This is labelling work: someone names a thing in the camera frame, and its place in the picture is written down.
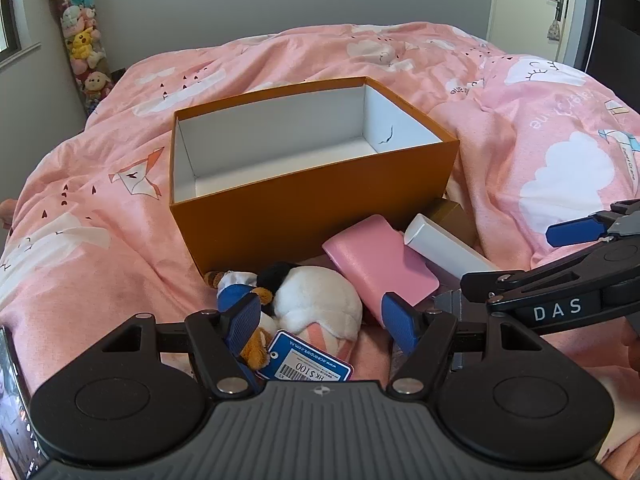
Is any white oblong box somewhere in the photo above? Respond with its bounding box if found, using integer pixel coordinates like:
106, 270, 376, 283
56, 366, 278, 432
404, 213, 501, 281

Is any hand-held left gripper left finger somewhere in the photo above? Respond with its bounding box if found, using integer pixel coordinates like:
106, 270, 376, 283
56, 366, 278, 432
100, 292, 263, 401

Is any white door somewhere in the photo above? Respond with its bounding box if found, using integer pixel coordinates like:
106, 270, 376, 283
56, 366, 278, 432
487, 0, 583, 68

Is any tube of plush toys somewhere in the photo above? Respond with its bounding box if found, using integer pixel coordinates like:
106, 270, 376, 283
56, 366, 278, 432
48, 0, 115, 116

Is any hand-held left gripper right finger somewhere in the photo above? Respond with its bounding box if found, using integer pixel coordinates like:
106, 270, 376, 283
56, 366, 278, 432
381, 291, 546, 398

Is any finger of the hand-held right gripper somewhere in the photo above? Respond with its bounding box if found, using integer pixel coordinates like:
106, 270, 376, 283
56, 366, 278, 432
546, 200, 640, 250
460, 247, 603, 335

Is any pink printed blanket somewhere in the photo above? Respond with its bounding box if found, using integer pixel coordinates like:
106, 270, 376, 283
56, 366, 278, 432
0, 21, 640, 480

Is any black cabinet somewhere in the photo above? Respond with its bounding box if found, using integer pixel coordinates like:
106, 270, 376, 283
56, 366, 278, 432
585, 0, 640, 111

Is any small brown box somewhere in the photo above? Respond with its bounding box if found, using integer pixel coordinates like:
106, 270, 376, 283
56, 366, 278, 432
425, 198, 478, 248

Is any black and white penguin plush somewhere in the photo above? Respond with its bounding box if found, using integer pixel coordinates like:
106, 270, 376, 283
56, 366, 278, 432
257, 262, 363, 361

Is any pink leather case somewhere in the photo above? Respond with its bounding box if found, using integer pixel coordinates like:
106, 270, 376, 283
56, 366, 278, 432
321, 214, 441, 308

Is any window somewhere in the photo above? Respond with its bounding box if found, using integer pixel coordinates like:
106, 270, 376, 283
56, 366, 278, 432
0, 0, 41, 66

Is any orange cardboard box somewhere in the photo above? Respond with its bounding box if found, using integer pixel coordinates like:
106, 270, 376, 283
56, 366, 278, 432
169, 76, 461, 275

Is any blue price tag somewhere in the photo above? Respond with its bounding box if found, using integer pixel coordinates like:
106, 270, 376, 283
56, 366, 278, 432
255, 329, 353, 382

